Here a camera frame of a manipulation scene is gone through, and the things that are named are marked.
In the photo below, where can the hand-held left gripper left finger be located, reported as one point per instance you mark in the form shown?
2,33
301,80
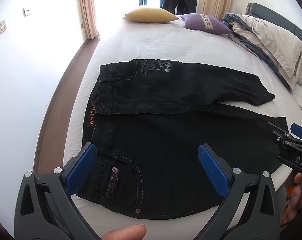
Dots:
81,170

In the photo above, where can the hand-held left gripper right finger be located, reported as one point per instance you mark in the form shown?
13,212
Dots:
213,172

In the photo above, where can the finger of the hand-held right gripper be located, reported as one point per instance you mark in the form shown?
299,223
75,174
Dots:
278,132
300,131

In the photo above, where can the black denim pants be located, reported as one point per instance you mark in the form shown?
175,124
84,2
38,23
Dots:
165,130

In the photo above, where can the person's right hand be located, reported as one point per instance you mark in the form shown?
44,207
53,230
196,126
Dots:
294,202

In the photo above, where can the person's left hand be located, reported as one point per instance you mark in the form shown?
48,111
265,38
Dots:
126,232

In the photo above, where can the folded beige and blue duvet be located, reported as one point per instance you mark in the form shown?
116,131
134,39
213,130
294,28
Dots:
270,37

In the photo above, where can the grey padded headboard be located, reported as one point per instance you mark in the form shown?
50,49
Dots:
278,16

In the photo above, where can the purple pillow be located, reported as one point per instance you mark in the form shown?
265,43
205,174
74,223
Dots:
203,23

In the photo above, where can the bed with white sheet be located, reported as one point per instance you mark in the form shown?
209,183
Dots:
165,42

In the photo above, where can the yellow pillow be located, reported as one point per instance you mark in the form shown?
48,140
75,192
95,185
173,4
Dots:
151,14

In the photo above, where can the white wall socket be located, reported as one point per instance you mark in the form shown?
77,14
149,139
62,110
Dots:
1,27

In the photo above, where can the white wall switch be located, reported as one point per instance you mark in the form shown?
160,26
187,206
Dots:
27,11

